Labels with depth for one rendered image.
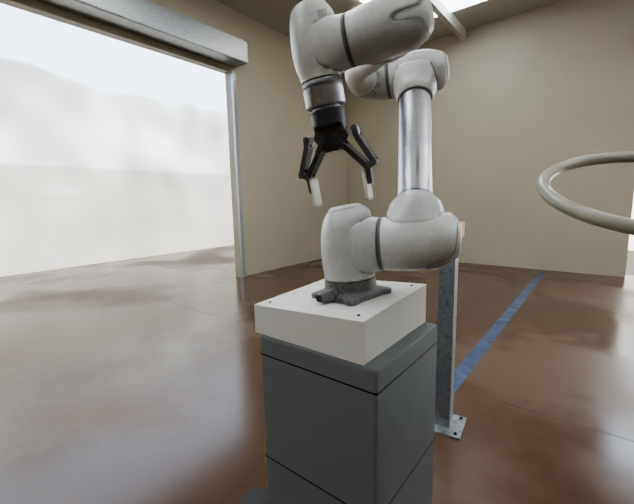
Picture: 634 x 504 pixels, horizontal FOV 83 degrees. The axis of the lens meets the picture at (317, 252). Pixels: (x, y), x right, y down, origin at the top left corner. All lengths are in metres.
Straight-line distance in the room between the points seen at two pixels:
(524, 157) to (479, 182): 0.76
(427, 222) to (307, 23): 0.54
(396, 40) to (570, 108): 6.15
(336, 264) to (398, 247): 0.18
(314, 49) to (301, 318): 0.64
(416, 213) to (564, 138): 5.90
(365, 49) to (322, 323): 0.63
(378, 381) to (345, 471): 0.29
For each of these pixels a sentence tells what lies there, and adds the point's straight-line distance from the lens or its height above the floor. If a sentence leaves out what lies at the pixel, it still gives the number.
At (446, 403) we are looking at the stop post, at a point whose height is 0.14.
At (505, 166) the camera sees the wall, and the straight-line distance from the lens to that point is 6.90.
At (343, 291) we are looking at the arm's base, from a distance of 1.03.
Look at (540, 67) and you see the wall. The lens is 7.08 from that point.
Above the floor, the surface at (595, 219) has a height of 1.15.
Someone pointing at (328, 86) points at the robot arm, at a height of 1.43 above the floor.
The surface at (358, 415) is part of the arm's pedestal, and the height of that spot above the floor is 0.67.
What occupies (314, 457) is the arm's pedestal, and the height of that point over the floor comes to 0.49.
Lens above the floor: 1.20
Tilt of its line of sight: 8 degrees down
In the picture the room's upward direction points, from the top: 1 degrees counter-clockwise
